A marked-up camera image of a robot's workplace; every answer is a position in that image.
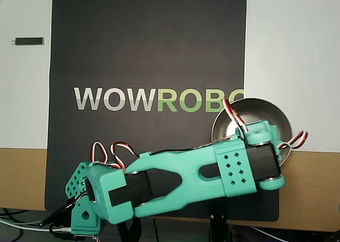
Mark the teal robot base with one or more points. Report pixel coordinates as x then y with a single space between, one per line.
85 218

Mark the white paper sheet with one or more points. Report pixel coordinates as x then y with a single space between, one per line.
292 66

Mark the black power plug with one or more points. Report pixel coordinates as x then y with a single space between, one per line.
63 208

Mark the metal bowl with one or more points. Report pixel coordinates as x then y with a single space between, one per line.
255 111

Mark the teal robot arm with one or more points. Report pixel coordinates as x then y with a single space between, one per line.
186 170

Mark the black WOWROBO mat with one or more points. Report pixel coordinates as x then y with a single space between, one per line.
159 40

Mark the black USB stick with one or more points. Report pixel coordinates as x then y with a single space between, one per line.
27 41

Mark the black table clamp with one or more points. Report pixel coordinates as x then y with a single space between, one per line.
132 228

